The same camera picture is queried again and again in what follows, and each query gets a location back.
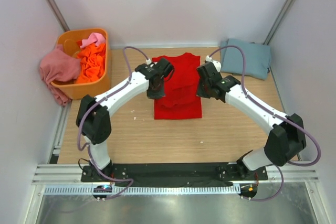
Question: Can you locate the red t shirt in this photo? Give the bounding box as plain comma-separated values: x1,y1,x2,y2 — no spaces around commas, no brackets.
152,52,202,120

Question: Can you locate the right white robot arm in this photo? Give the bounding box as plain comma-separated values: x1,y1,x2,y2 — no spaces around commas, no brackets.
196,62,307,180

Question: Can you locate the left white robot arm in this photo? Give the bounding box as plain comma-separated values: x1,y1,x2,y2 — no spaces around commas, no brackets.
76,58,174,182

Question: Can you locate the folded blue t shirt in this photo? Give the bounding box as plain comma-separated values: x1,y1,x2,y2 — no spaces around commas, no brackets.
220,38,271,80

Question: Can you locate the orange t shirt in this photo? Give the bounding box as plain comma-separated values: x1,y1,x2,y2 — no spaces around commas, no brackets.
75,43,106,84

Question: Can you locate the light pink t shirt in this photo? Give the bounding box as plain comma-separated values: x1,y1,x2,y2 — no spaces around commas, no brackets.
76,33,106,48

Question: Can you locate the orange plastic basket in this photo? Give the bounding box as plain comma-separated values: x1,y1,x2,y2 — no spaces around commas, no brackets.
51,27,111,100

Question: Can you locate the dusty pink t shirt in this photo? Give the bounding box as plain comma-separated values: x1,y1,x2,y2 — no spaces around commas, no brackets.
39,44,80,106

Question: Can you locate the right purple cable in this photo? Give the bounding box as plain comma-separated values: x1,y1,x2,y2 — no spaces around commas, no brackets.
205,45,322,201

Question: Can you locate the purple cable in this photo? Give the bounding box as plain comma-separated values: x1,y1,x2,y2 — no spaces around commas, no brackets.
76,46,153,200
205,45,322,201

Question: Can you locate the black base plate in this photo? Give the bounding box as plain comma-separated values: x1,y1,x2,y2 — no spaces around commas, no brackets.
80,162,268,188

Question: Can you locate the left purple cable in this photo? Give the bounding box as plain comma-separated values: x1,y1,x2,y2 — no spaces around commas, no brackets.
76,46,153,200

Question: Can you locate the slotted white cable duct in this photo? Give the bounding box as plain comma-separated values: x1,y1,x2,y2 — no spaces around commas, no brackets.
44,184,240,196

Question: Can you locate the aluminium frame rail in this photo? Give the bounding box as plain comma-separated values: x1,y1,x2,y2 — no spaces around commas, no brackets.
31,163,86,185

